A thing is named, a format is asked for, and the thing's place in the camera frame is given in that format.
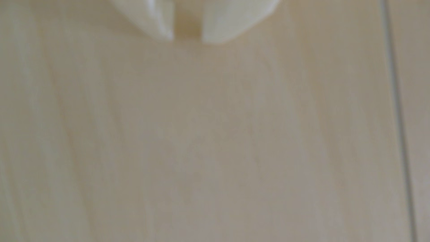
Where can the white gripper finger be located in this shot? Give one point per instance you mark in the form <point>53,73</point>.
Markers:
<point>151,15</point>
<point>231,16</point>

